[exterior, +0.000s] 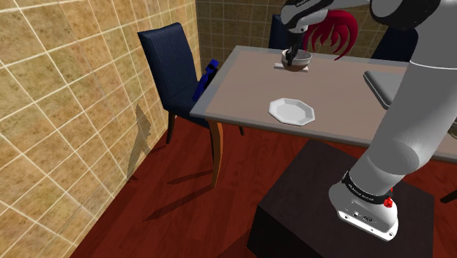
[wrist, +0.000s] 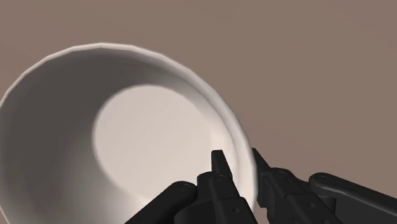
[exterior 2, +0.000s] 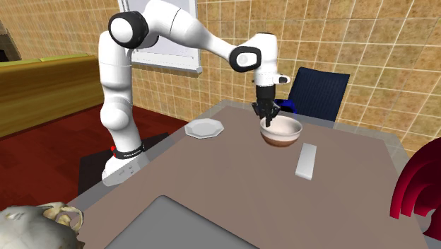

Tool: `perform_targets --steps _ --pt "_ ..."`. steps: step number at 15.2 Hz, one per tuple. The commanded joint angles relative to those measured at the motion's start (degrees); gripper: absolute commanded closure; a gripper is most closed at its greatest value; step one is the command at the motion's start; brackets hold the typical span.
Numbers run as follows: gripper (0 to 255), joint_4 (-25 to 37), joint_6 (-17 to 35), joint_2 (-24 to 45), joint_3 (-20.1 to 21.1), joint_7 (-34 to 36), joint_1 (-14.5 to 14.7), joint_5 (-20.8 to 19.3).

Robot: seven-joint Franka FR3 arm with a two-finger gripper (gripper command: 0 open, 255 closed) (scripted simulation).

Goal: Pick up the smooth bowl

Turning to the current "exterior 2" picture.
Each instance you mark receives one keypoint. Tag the dark red curved chair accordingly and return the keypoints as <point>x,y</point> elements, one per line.
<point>422,186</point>

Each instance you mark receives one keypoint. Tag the white flat rectangular box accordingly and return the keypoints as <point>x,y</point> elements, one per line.
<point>306,161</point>

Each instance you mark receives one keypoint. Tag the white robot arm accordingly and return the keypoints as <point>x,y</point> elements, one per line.
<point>115,89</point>

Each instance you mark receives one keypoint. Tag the white wall board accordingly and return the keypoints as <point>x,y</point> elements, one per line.
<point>172,51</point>

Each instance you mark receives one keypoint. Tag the grey flat rounded slab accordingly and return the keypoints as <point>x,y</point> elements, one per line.
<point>172,227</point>

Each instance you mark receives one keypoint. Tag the dark blue chair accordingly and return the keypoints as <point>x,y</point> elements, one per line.
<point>318,93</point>

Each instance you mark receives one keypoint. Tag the yellow wooden bench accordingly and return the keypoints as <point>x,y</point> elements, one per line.
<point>44,93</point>

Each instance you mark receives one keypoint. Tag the dark robot stand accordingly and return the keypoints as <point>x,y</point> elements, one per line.
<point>90,169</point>

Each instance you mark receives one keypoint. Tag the white octagonal plate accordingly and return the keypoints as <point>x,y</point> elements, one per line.
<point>204,128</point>

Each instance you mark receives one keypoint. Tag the brown table with grey rim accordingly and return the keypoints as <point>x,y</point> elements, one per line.
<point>227,179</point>

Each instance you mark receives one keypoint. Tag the white and brown bowl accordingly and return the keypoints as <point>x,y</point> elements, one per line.
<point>284,131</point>

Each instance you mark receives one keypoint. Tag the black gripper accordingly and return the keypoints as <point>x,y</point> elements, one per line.
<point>266,95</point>

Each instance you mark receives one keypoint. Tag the pale animal skull figure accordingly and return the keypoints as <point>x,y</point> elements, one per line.
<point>31,229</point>

